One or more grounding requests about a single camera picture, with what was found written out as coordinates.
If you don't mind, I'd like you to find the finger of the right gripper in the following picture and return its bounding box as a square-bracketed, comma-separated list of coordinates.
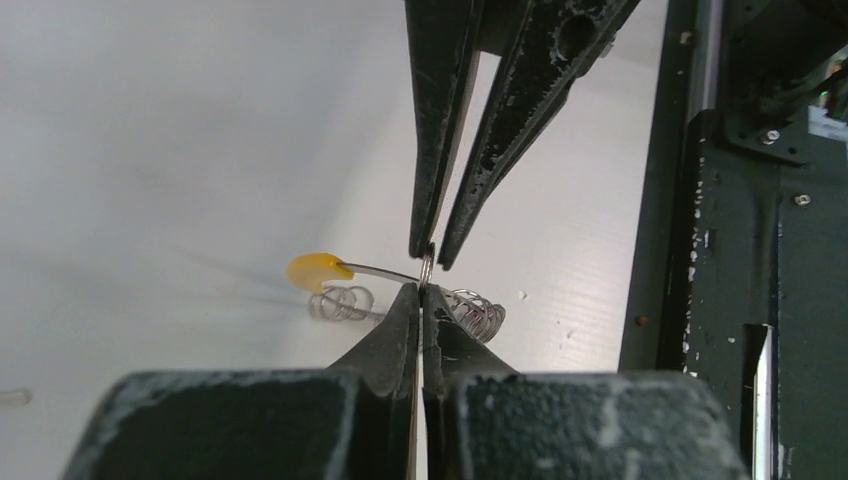
[438, 0, 637, 270]
[405, 0, 484, 259]

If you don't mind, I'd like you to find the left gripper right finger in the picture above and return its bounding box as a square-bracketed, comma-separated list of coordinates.
[421, 286, 749, 479]

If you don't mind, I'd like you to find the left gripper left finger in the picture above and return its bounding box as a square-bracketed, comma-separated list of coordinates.
[64, 284, 420, 479]

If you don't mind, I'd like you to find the metal keyring with yellow tip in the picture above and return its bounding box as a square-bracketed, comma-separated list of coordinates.
[285, 252, 507, 343]

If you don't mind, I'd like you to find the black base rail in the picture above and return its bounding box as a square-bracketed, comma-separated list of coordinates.
[619, 1, 847, 479]

